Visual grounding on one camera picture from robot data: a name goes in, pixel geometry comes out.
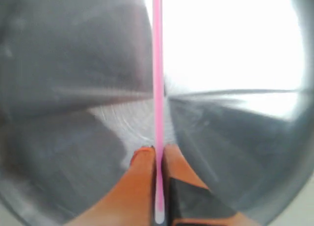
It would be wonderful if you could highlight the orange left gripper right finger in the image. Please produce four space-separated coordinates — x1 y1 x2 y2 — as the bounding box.
163 144 258 226

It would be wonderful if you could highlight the pink glow stick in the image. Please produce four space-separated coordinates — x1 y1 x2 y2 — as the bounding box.
152 0 165 225

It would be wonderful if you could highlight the round stainless steel plate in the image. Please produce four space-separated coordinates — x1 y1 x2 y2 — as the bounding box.
0 0 314 226

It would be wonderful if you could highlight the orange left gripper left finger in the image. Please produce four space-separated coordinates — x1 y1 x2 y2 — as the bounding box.
66 147 155 226

